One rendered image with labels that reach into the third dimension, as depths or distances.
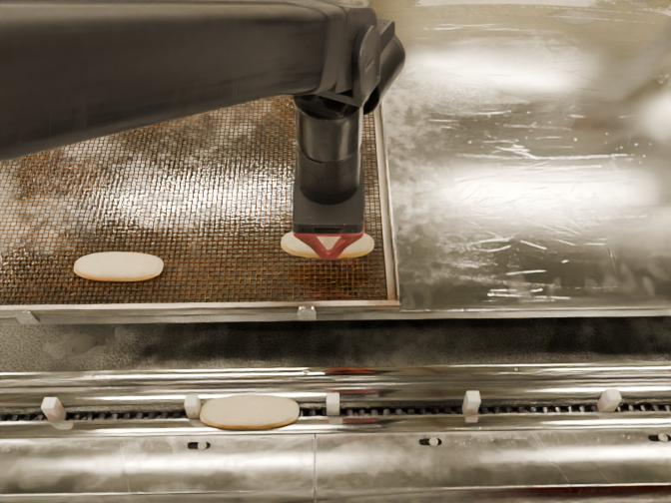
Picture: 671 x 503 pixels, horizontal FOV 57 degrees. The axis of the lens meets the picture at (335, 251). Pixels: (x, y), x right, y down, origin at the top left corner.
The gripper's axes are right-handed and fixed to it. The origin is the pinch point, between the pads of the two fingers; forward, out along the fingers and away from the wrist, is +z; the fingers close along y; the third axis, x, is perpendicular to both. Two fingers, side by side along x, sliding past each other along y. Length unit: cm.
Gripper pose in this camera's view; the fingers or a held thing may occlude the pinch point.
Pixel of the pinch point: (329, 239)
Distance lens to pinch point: 65.9
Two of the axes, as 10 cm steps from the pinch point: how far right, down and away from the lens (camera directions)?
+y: 0.1, -8.2, 5.8
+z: -0.1, 5.8, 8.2
